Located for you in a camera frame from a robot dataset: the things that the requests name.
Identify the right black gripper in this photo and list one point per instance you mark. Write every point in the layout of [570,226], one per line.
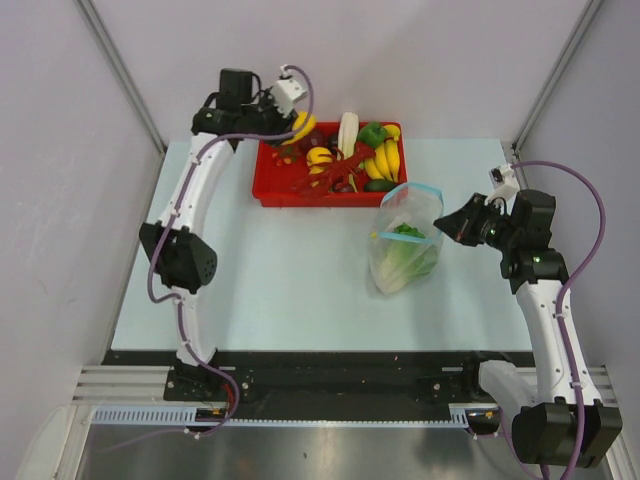
[461,224]

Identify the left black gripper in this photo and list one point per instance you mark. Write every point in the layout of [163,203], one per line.
[283,125]

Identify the yellow toy mango slice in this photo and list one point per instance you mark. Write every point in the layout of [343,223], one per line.
[303,125]

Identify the clear zip top bag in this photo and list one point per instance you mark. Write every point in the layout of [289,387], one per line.
[416,204]

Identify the green white toy cabbage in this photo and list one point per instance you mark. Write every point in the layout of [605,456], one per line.
[402,255]

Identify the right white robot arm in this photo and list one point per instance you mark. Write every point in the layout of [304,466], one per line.
[561,420]

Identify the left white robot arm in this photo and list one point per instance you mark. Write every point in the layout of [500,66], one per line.
[241,108]

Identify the small toy cherry tomatoes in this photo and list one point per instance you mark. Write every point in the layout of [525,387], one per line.
[286,155]

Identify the dark purple toy onion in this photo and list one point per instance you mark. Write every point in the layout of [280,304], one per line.
[315,138]

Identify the red plastic tray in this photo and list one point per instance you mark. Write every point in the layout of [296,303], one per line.
[272,184]

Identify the white toy radish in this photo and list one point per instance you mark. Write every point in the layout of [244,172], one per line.
[347,134]

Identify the red toy lobster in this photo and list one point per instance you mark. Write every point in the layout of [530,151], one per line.
[323,178]

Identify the dark green toy avocado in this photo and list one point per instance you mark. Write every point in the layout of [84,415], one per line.
[379,185]

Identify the yellow toy banana bunch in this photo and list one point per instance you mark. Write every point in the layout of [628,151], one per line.
[386,162]

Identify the green toy bell pepper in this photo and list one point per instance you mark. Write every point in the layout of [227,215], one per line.
[372,134]

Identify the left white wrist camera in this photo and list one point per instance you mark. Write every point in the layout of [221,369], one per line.
[286,92]

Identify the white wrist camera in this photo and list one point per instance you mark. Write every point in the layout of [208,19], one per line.
[505,183]
[286,92]

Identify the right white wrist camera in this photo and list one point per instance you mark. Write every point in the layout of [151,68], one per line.
[505,183]

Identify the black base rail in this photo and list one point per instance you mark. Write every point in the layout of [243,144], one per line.
[363,381]

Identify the white slotted cable duct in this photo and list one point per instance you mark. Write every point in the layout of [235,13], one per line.
[205,417]

